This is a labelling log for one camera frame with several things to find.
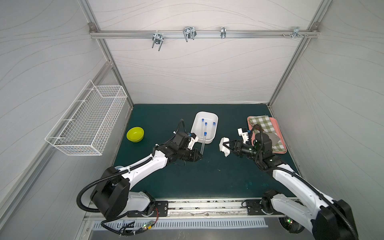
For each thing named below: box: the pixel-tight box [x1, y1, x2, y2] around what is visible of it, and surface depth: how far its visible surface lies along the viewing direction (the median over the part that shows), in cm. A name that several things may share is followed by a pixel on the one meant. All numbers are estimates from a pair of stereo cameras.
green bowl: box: [126, 126, 145, 143], surface depth 101 cm
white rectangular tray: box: [191, 111, 219, 144], surface depth 109 cm
